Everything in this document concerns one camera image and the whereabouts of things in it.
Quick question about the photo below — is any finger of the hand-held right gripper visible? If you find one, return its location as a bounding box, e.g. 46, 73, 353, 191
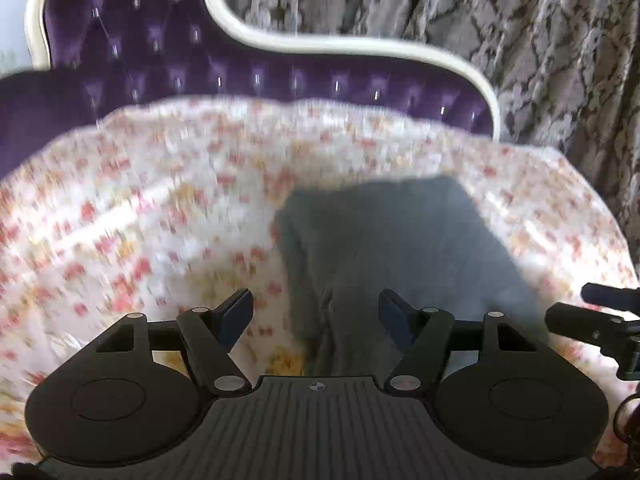
581, 282, 640, 309
544, 302, 628, 356

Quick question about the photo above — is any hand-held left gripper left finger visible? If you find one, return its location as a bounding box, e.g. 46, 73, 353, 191
94, 287, 256, 396

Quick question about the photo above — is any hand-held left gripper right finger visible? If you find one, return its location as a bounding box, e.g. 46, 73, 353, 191
377, 288, 553, 395

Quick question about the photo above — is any grey small garment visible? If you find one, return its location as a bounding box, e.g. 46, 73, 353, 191
272, 175, 547, 378

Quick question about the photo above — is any floral bed sheet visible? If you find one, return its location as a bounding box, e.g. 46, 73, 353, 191
0, 97, 640, 466

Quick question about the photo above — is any purple tufted headboard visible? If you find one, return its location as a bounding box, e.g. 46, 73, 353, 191
0, 0, 501, 181

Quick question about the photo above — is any grey patterned curtain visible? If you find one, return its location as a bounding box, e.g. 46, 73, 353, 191
210, 0, 640, 283

